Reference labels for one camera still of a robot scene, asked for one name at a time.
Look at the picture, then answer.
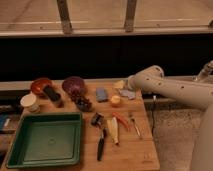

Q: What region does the yellow apple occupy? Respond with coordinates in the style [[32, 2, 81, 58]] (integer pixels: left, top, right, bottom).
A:
[[110, 95, 121, 107]]

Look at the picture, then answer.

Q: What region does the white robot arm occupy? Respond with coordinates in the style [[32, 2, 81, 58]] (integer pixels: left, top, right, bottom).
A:
[[126, 60, 213, 171]]

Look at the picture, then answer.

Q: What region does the purple bowl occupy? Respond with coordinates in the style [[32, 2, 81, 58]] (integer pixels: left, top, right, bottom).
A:
[[62, 76, 85, 94]]

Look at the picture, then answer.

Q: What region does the red bowl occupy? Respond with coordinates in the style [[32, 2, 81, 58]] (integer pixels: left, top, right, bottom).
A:
[[30, 78, 52, 98]]

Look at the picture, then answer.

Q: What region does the blue sponge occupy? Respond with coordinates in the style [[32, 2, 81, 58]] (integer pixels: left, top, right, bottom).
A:
[[96, 88, 108, 102]]

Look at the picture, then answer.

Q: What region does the yellow cheese wedge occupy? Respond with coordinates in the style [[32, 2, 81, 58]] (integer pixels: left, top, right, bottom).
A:
[[113, 80, 125, 89]]

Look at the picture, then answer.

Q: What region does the grey cloth piece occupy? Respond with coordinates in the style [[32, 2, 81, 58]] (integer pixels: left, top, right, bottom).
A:
[[119, 89, 135, 100]]

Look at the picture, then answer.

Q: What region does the bunch of dark grapes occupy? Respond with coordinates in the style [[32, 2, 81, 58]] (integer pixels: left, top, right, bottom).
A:
[[71, 94, 92, 112]]

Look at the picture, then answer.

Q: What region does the orange carrot toy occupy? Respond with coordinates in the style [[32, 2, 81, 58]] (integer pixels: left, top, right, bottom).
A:
[[112, 112, 130, 132]]

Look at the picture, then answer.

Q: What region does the small metal spoon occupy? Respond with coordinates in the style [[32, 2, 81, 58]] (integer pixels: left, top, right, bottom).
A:
[[130, 116, 143, 139]]

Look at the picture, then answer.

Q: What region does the dark pepper grinder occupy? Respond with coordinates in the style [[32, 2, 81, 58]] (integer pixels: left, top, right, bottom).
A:
[[43, 85, 63, 108]]

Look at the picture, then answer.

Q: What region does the white cup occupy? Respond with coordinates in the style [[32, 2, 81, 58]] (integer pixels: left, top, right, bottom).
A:
[[20, 93, 40, 113]]

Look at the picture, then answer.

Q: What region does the green plastic tray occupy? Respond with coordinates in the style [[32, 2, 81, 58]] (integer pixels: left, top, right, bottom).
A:
[[6, 113, 83, 169]]

